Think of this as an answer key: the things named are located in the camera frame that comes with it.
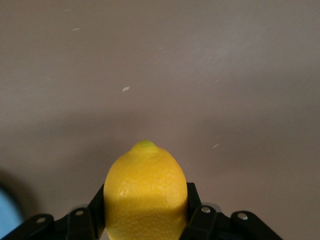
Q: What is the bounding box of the yellow lemon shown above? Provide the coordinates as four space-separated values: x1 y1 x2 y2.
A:
103 140 189 240

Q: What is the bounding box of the blue round plate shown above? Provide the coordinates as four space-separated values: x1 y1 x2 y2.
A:
0 184 25 240

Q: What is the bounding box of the brown table cover sheet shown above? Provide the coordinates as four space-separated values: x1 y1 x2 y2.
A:
0 0 320 240

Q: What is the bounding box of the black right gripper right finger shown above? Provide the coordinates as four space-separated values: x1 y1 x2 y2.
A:
183 182 284 240

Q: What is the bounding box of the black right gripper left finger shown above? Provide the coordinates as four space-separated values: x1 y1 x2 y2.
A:
0 183 106 240

